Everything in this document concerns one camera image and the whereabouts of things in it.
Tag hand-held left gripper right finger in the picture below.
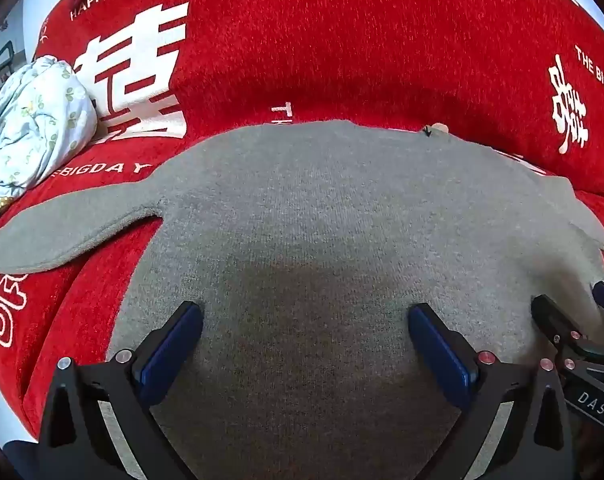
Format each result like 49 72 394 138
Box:
407 303 579 480

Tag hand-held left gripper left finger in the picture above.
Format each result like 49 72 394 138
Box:
38 302 205 480

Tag grey knit sweater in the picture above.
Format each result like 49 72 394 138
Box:
0 119 604 480

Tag light blue floral cloth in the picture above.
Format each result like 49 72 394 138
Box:
0 56 99 232

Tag red printed blanket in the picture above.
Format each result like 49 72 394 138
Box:
0 0 604 441

